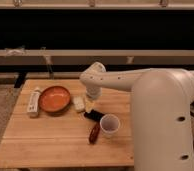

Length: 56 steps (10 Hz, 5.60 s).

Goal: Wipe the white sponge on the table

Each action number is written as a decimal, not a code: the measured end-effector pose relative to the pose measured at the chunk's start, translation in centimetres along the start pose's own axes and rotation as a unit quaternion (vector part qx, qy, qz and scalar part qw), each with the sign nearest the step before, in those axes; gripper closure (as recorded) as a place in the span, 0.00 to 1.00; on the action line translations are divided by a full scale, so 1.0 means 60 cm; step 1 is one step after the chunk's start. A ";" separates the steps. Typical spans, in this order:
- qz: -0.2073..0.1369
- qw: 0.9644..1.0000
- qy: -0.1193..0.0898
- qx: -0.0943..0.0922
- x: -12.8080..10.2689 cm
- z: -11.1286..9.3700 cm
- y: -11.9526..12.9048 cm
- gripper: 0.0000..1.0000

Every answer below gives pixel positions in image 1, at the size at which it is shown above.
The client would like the white sponge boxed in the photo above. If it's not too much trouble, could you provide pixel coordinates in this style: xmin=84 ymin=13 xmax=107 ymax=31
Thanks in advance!
xmin=73 ymin=96 xmax=85 ymax=112

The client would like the black rectangular block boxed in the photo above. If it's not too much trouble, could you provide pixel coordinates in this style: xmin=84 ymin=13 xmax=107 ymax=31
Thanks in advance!
xmin=84 ymin=110 xmax=104 ymax=122

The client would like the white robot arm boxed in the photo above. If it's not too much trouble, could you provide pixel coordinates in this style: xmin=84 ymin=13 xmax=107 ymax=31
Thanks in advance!
xmin=80 ymin=62 xmax=194 ymax=171

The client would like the white paper cup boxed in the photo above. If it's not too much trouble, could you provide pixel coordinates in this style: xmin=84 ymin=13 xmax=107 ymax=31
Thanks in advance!
xmin=100 ymin=114 xmax=120 ymax=138

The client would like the red brown sausage toy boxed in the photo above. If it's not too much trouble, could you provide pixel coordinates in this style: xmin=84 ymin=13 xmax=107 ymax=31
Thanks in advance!
xmin=89 ymin=123 xmax=100 ymax=144

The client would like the orange bowl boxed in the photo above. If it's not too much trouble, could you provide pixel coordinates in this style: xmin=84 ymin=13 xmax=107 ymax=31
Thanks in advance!
xmin=38 ymin=86 xmax=71 ymax=113

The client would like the white remote control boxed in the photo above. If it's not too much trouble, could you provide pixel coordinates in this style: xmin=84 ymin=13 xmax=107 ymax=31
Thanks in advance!
xmin=27 ymin=87 xmax=41 ymax=118

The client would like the black table leg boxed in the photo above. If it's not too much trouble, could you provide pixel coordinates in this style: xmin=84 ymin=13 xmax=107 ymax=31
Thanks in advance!
xmin=14 ymin=72 xmax=27 ymax=88

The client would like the metal rail frame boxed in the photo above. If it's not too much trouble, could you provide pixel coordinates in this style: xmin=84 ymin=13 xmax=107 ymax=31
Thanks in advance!
xmin=0 ymin=49 xmax=194 ymax=66

